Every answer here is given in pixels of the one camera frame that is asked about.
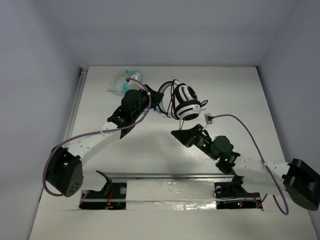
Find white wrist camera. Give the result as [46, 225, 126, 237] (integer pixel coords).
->
[126, 71, 144, 91]
[204, 113, 214, 125]

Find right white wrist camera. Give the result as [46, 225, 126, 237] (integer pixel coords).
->
[204, 113, 214, 125]

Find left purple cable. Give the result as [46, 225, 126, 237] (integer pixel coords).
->
[42, 77, 152, 208]

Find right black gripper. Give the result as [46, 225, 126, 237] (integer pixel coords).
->
[171, 124, 219, 161]

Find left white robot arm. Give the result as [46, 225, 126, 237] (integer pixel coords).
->
[42, 84, 164, 198]

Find white black headphones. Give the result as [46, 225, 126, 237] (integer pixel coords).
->
[158, 79, 208, 121]

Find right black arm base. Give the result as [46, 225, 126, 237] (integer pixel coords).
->
[212, 175, 263, 210]

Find teal cat ear headphones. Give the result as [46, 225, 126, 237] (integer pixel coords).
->
[107, 69, 144, 96]

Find aluminium frame rail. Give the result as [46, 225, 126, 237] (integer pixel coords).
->
[63, 66, 89, 141]

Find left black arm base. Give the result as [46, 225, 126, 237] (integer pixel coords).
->
[79, 170, 127, 210]

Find blue thin cable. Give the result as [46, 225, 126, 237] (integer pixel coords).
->
[139, 106, 163, 118]

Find black headphone cable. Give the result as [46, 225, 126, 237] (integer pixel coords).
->
[162, 76, 210, 131]

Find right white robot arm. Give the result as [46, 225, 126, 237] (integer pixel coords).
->
[171, 124, 320, 211]

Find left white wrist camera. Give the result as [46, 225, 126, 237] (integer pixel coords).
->
[126, 71, 144, 91]

